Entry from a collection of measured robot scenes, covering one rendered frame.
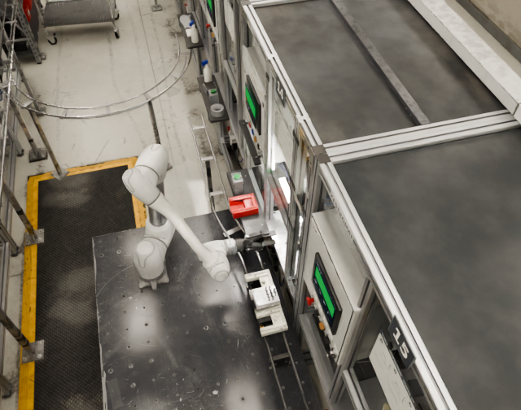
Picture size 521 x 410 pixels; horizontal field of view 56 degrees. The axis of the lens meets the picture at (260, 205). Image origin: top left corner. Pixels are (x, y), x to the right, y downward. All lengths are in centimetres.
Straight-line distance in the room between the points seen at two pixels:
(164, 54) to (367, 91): 414
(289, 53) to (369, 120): 53
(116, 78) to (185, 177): 171
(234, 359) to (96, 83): 376
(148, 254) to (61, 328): 121
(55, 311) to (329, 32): 271
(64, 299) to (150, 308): 112
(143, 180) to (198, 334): 94
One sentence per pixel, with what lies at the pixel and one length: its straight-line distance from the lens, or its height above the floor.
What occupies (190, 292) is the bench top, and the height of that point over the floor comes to 68.
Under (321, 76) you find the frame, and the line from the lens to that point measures 210.
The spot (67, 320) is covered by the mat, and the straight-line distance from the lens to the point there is 384.
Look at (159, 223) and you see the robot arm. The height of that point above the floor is 99.
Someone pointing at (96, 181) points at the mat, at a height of 1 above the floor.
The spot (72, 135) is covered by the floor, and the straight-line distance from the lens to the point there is 511.
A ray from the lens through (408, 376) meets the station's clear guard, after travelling 149.
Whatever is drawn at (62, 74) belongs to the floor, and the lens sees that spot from 595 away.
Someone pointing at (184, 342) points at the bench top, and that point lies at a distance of 282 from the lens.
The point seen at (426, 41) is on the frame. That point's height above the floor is 201.
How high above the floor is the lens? 323
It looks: 51 degrees down
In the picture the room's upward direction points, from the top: straight up
